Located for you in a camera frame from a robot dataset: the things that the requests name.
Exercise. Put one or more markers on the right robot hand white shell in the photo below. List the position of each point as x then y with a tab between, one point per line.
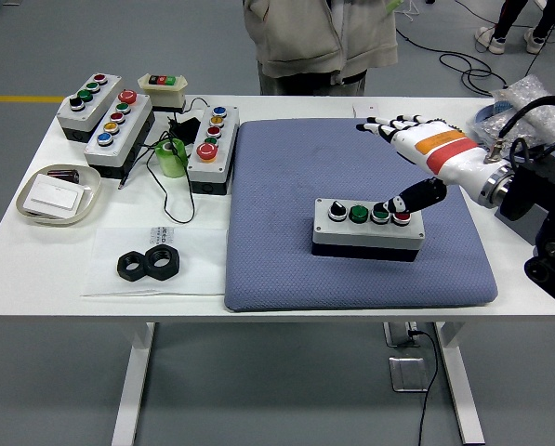
444	148

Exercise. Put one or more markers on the white wall switch plate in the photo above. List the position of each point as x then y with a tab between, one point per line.
54	195

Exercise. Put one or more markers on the clear printed plastic bag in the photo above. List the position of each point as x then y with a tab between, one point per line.
198	269

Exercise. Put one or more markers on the beige tray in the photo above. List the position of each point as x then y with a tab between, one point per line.
58	222

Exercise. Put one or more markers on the dark brown small item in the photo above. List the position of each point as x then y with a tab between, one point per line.
65	176

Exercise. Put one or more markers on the white table leg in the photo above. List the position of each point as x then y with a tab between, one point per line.
135	381
460	385

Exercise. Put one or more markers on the person with white shoes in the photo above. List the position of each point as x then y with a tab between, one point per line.
495	44

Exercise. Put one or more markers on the bubble wrap bag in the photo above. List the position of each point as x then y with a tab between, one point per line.
521	90

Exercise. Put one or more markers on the cream three-button switch box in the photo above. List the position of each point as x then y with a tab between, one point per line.
165	95

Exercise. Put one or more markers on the green tape roll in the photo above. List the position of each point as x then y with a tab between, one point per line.
172	160

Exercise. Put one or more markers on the blue-grey mat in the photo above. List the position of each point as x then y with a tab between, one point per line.
281	209

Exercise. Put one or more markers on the metal floor socket plate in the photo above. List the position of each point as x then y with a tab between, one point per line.
407	374

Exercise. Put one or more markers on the grey four-button control box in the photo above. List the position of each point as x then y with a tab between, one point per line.
365	234

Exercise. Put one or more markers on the five-button box red mushroom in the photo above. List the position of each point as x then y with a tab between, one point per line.
226	139
128	127

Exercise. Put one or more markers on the small white card box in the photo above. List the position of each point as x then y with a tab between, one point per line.
363	109

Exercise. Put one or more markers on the black hex nut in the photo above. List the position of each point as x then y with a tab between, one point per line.
165	271
133	274

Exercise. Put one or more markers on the clear bag of silver parts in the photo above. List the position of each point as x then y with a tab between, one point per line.
493	125

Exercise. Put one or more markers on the blue plate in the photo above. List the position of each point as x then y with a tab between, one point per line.
484	113

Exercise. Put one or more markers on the grey box with four buttons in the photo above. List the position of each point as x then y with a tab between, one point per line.
102	100

